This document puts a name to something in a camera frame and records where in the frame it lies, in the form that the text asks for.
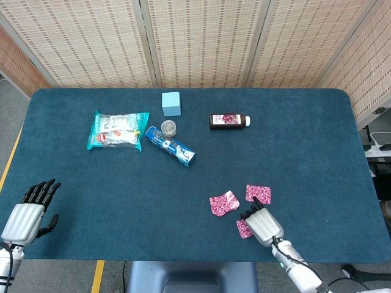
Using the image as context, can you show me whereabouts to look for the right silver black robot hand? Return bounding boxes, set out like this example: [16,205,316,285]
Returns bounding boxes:
[240,197,285,247]

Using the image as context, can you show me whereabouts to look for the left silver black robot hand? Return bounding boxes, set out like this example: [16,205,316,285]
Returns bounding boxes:
[1,178,62,247]

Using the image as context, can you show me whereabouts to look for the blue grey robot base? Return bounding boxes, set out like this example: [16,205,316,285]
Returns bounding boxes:
[126,261,259,293]

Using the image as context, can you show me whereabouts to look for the blue felt table cover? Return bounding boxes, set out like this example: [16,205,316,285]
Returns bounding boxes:
[0,88,391,264]

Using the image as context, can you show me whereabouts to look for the brown bottle white cap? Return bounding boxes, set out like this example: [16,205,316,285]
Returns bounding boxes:
[209,113,252,131]

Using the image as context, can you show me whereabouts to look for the blue cookie box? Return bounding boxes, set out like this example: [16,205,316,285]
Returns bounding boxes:
[144,125,196,168]

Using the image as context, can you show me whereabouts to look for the black equipment box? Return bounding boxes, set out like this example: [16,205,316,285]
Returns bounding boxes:
[368,161,391,202]

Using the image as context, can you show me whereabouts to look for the teal clear snack bag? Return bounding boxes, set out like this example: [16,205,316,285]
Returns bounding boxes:
[86,110,150,153]

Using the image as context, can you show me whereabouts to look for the white power strip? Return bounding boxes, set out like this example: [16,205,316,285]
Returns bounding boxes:
[363,143,391,158]

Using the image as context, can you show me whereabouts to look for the clear round plastic jar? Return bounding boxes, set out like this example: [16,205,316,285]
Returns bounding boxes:
[160,119,178,137]

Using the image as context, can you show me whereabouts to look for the light blue cube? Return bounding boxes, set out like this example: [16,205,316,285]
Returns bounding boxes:
[161,92,182,117]

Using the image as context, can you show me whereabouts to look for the woven bamboo screen panel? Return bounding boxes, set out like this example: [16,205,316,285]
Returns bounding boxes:
[317,0,391,129]
[140,0,271,89]
[0,26,51,98]
[246,0,382,89]
[0,0,153,89]

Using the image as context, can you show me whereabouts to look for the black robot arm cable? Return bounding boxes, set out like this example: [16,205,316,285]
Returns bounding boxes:
[271,237,334,293]
[0,242,15,289]

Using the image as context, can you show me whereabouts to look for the black floor cable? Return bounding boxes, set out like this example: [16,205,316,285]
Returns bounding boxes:
[328,276,391,293]

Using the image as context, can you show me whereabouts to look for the white power cable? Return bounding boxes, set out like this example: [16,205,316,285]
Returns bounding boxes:
[369,131,391,147]

